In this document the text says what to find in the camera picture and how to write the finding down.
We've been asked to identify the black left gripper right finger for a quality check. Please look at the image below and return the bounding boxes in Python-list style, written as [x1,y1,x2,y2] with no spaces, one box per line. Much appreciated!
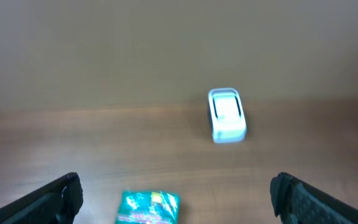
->
[270,172,358,224]

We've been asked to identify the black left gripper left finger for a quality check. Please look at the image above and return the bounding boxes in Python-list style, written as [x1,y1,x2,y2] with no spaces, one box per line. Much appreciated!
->
[0,172,83,223]

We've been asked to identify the dark green 3M package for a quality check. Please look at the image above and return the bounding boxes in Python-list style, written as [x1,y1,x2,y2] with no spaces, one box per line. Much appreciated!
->
[115,190,181,224]

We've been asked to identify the white barcode scanner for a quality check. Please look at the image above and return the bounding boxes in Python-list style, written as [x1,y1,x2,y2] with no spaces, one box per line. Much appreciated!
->
[208,88,247,144]

